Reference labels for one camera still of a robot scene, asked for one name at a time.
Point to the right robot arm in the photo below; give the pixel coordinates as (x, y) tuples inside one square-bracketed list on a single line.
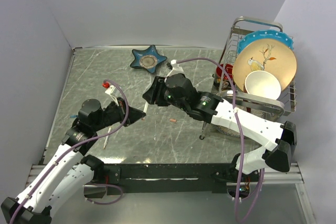
[(277, 141)]

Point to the blue dotted plate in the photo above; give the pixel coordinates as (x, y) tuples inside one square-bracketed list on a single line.
[(264, 34)]

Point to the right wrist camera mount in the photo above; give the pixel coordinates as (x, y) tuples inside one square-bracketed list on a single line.
[(175, 68)]

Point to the white marker orange tip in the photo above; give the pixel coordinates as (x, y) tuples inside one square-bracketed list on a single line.
[(145, 108)]

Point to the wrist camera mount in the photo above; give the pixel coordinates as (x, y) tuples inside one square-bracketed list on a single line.
[(175, 68), (110, 91)]

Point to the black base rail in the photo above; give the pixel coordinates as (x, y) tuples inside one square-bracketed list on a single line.
[(167, 178)]

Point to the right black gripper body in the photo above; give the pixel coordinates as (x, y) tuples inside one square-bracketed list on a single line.
[(164, 97)]

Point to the grey speckled plate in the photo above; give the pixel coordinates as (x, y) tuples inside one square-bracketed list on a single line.
[(226, 131)]

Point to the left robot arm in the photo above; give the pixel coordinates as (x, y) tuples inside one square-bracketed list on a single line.
[(71, 166)]

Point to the white marker yellow tip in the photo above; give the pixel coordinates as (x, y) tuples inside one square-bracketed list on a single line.
[(106, 140)]

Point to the blue star-shaped dish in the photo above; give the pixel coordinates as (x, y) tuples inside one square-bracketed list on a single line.
[(148, 59)]

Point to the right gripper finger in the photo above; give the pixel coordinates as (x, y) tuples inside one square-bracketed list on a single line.
[(156, 82), (150, 95)]

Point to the white bowl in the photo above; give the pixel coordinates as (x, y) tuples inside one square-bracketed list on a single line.
[(263, 84)]

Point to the metal dish rack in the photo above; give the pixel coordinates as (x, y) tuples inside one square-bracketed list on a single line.
[(265, 108)]

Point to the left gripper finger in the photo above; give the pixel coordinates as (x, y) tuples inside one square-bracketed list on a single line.
[(130, 120), (139, 113)]

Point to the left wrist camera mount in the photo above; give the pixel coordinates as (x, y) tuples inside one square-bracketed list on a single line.
[(110, 91)]

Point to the tan bird plate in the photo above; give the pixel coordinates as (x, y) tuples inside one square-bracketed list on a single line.
[(267, 55)]

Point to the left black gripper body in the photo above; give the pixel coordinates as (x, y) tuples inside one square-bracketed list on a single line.
[(115, 114)]

